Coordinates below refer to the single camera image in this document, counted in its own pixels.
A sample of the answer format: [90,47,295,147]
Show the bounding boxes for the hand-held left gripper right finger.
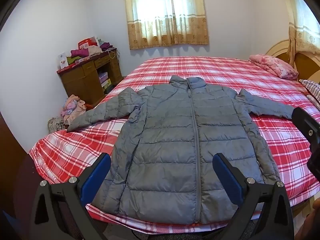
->
[212,152,294,240]

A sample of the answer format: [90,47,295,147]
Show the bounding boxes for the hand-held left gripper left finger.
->
[29,152,112,240]

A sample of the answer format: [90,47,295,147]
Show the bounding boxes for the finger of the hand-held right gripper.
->
[292,107,320,140]

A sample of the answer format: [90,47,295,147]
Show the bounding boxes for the grey puffer jacket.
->
[67,75,297,225]

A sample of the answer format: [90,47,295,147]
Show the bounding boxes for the pink clothes pile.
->
[61,94,87,124]

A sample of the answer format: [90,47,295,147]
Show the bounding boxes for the magenta folded clothes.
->
[70,49,90,58]

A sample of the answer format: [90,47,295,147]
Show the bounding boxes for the pale pink folded clothes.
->
[86,45,103,55]

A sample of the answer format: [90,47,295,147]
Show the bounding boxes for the striped pillow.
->
[299,79,320,110]

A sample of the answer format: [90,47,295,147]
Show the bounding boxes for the wooden headboard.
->
[265,39,320,83]

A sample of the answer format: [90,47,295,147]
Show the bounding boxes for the pink floral folded quilt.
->
[249,54,299,80]

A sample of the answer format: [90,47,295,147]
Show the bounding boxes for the grey floral cloth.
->
[47,117,67,133]

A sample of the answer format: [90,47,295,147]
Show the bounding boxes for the dark wooden door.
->
[0,111,34,220]

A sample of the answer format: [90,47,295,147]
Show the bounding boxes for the beige lace side curtain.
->
[279,0,320,68]

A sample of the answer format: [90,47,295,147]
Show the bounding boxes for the bed with red plaid sheet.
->
[29,56,320,238]

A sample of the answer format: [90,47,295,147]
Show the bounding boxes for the brown wooden desk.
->
[57,47,123,105]

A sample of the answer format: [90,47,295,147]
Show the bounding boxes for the white printed card box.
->
[58,52,68,68]

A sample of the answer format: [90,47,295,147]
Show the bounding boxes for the red box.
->
[78,38,92,50]

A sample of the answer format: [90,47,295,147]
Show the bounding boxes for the beige patterned window curtain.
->
[122,0,209,50]

